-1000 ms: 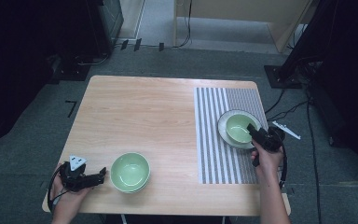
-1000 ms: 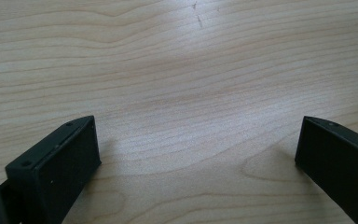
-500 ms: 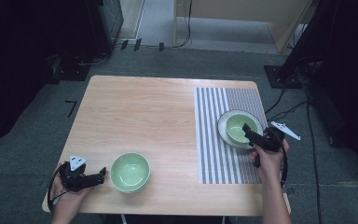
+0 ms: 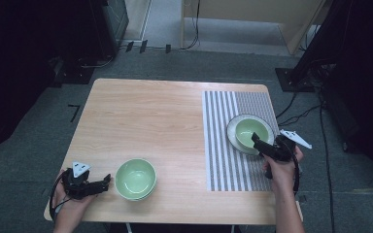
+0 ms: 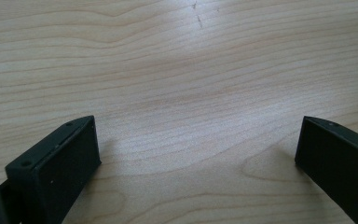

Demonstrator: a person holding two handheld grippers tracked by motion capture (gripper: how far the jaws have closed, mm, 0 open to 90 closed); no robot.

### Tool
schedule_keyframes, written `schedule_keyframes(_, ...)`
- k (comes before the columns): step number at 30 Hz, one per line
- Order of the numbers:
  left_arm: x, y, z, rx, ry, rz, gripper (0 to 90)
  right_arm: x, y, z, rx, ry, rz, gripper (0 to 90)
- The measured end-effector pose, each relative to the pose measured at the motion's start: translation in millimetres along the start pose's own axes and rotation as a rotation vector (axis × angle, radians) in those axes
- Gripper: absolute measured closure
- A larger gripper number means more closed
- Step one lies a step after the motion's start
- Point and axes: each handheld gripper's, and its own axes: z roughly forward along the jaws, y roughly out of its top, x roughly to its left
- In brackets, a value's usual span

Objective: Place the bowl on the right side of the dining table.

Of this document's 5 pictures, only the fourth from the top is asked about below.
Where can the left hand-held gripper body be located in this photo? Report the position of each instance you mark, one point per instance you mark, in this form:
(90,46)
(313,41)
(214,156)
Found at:
(77,184)

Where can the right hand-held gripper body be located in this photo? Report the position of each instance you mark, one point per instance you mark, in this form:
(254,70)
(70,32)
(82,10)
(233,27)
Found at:
(283,147)

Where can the wooden partition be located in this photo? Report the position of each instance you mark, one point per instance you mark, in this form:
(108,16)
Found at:
(255,22)

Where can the black cabinet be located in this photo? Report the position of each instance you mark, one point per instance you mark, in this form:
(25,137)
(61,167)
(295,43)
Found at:
(110,29)

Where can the green bowl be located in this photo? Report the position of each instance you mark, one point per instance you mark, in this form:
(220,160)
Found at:
(232,136)
(246,129)
(135,179)

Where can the black stand base plate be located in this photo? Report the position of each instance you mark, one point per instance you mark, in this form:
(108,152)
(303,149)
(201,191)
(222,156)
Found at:
(293,81)

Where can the brown white striped placemat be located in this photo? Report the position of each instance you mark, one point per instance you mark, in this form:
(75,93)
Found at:
(220,149)

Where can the black floor base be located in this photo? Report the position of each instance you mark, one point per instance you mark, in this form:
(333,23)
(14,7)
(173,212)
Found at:
(74,73)

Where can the person's left hand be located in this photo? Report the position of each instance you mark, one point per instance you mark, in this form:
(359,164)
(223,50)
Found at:
(73,205)

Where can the black stand pole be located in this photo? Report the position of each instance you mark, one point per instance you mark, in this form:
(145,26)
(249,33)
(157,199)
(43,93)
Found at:
(320,35)

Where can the person's right hand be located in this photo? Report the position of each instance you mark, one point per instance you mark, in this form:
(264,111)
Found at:
(281,174)

